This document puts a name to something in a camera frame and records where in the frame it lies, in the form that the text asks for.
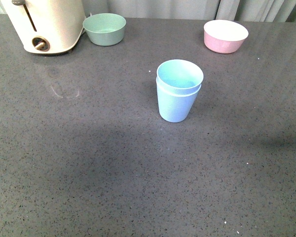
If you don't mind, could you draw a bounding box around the blue cup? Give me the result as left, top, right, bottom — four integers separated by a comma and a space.
156, 59, 204, 95
156, 78, 202, 122

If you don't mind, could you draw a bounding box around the cream white toaster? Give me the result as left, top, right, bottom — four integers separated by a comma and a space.
1, 0, 86, 54

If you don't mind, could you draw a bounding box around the grey curtain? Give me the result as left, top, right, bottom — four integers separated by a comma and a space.
0, 0, 296, 23

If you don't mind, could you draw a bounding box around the pink bowl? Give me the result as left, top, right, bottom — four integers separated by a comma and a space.
204, 20, 249, 54

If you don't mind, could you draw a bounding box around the green bowl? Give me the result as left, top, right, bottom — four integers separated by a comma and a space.
83, 13, 126, 46

